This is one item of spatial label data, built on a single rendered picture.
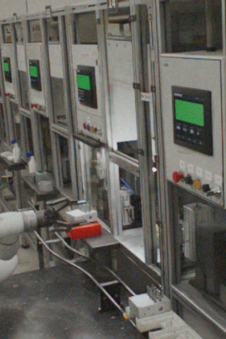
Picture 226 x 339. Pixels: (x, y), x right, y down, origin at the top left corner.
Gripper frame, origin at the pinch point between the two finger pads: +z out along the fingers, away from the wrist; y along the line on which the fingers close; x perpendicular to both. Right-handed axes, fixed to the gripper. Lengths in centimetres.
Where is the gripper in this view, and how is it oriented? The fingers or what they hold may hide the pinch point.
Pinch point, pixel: (80, 212)
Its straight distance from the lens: 263.4
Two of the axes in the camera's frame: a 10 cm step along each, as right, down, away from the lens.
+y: -0.7, -9.7, -2.4
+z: 9.3, -1.4, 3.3
